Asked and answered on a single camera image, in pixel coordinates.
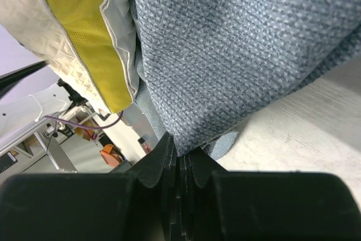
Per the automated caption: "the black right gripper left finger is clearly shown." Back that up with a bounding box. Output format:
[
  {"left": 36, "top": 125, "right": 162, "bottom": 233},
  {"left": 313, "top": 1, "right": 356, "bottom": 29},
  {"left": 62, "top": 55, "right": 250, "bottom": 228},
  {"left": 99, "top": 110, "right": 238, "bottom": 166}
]
[{"left": 1, "top": 134, "right": 179, "bottom": 240}]

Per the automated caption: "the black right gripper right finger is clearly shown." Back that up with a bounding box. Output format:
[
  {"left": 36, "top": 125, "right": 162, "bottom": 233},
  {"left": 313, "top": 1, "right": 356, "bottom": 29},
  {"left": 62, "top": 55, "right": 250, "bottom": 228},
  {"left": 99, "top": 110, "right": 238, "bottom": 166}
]
[{"left": 179, "top": 150, "right": 360, "bottom": 240}]

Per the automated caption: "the grey-blue pillowcase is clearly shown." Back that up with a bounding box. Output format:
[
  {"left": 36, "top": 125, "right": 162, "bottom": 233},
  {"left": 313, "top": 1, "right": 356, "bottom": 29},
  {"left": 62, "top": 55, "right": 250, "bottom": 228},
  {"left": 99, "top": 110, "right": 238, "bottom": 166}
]
[{"left": 135, "top": 0, "right": 360, "bottom": 156}]

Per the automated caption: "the cream yellow-edged pillow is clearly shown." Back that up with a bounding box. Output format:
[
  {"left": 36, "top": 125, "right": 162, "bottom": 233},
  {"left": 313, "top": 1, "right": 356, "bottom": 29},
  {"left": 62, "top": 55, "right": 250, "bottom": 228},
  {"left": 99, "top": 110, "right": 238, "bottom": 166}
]
[{"left": 1, "top": 0, "right": 139, "bottom": 113}]

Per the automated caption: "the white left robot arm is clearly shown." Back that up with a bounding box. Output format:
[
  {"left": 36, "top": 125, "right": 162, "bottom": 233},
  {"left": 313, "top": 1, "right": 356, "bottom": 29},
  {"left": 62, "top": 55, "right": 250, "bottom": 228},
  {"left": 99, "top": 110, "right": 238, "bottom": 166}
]
[{"left": 1, "top": 79, "right": 87, "bottom": 152}]

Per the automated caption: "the orange object in background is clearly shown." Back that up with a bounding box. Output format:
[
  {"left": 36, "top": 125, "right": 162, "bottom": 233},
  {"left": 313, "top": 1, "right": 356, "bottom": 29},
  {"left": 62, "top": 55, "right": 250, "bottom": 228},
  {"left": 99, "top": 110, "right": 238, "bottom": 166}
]
[{"left": 99, "top": 144, "right": 123, "bottom": 168}]

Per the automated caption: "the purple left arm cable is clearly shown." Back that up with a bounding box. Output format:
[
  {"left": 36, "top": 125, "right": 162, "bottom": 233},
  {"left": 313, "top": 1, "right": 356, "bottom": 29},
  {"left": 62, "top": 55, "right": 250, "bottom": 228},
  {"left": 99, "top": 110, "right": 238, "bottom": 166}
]
[{"left": 42, "top": 109, "right": 125, "bottom": 130}]

